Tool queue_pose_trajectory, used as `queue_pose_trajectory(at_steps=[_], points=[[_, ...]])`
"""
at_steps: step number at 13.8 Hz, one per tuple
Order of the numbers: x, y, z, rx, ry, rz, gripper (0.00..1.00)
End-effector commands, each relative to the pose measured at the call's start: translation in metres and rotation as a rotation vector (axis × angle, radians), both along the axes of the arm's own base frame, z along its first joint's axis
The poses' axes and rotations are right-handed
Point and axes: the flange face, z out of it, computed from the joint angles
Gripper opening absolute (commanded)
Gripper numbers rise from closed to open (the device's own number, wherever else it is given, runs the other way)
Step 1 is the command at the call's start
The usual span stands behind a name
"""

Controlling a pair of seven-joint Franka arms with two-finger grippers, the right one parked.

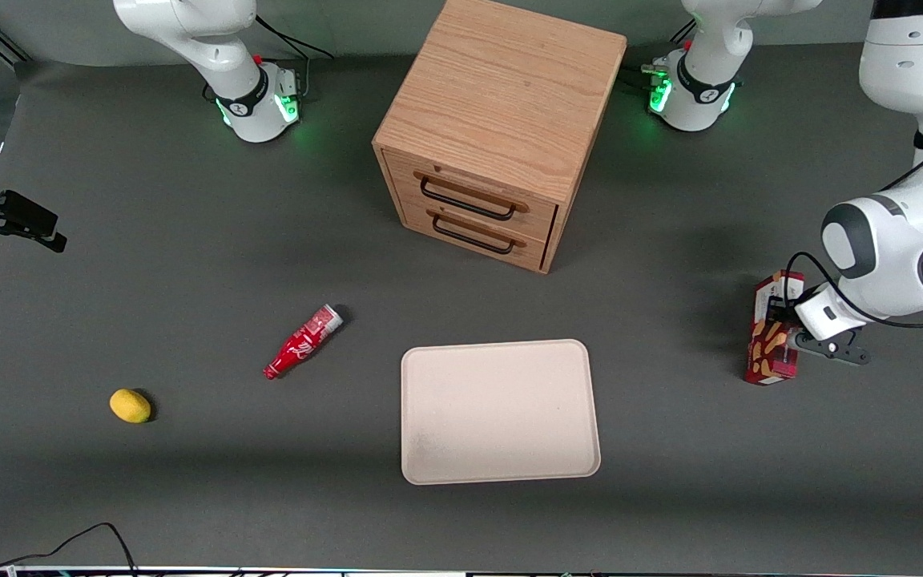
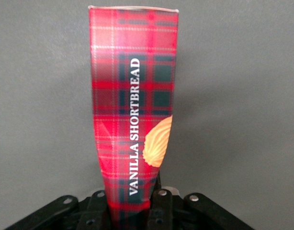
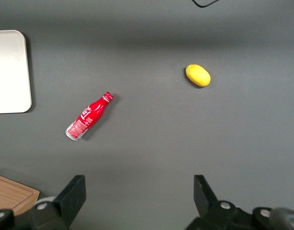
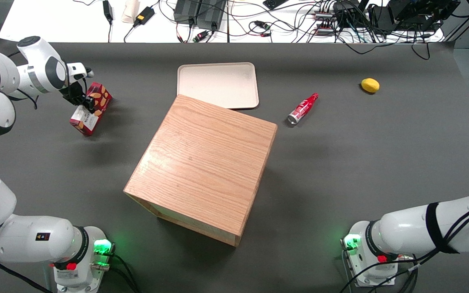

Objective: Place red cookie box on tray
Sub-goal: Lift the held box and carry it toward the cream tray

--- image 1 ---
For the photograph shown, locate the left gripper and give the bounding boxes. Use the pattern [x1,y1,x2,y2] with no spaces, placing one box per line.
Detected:
[767,286,868,341]

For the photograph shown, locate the red cookie box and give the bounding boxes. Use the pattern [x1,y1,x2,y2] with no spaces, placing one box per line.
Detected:
[744,270,806,387]

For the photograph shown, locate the beige rectangular tray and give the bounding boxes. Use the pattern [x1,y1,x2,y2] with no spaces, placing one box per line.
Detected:
[400,339,602,486]

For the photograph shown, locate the yellow lemon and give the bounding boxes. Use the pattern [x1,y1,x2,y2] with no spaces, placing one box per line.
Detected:
[109,388,153,424]

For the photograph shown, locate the dark grey table mat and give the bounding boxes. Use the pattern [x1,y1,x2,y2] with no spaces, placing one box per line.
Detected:
[0,36,923,571]

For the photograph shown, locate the red cola bottle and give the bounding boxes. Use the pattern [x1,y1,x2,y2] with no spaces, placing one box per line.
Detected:
[262,304,345,381]

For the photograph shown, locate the wooden two-drawer cabinet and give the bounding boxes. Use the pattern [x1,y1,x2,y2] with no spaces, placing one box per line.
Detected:
[372,0,629,276]

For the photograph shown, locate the wooden drawer with narrow front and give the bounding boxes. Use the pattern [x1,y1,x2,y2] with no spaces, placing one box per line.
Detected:
[399,199,552,271]

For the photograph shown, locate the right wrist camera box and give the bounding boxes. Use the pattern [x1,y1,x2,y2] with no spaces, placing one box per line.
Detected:
[0,190,60,239]

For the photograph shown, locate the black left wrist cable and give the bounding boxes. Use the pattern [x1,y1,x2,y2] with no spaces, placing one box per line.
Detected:
[784,0,923,330]

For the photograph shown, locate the black left arm base cables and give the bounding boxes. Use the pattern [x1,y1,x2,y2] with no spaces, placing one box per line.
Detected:
[620,22,699,93]

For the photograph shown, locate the thin black loose cable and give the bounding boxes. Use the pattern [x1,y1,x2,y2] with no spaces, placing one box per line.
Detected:
[0,523,139,575]

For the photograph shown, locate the short black drawer handle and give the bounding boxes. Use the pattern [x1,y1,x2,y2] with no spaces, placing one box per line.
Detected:
[431,214,516,256]

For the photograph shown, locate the long black drawer handle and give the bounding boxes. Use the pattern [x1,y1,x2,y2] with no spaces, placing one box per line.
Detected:
[419,176,517,222]

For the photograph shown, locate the black right arm base cable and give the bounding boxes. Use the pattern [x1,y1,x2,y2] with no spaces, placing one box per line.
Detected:
[204,14,335,105]

